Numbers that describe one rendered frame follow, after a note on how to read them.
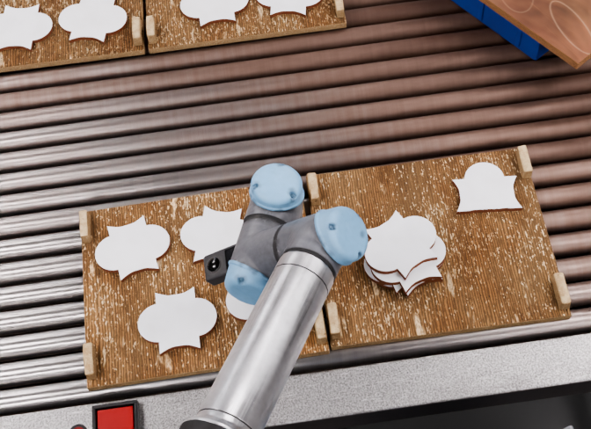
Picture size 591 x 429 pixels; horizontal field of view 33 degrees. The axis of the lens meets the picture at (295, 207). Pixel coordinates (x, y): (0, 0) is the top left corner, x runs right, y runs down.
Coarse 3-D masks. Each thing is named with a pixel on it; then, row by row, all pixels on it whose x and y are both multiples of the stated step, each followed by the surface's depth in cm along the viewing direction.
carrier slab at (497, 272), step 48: (336, 192) 186; (384, 192) 185; (432, 192) 184; (528, 192) 183; (480, 240) 178; (528, 240) 178; (336, 288) 175; (384, 288) 175; (432, 288) 174; (480, 288) 173; (528, 288) 173; (384, 336) 170; (432, 336) 170
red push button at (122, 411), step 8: (120, 408) 166; (128, 408) 166; (104, 416) 166; (112, 416) 166; (120, 416) 166; (128, 416) 166; (104, 424) 165; (112, 424) 165; (120, 424) 165; (128, 424) 165
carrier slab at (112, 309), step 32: (224, 192) 187; (96, 224) 185; (160, 224) 184; (192, 256) 180; (96, 288) 178; (128, 288) 177; (160, 288) 177; (224, 288) 176; (96, 320) 174; (128, 320) 174; (224, 320) 173; (96, 352) 171; (128, 352) 171; (192, 352) 170; (224, 352) 170; (320, 352) 169; (96, 384) 168; (128, 384) 169
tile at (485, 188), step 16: (464, 176) 184; (480, 176) 184; (496, 176) 184; (512, 176) 184; (464, 192) 183; (480, 192) 182; (496, 192) 182; (512, 192) 182; (464, 208) 181; (480, 208) 181; (496, 208) 181; (512, 208) 180
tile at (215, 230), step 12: (204, 216) 183; (216, 216) 183; (228, 216) 183; (240, 216) 183; (192, 228) 182; (204, 228) 182; (216, 228) 182; (228, 228) 181; (240, 228) 181; (192, 240) 180; (204, 240) 180; (216, 240) 180; (228, 240) 180; (204, 252) 179
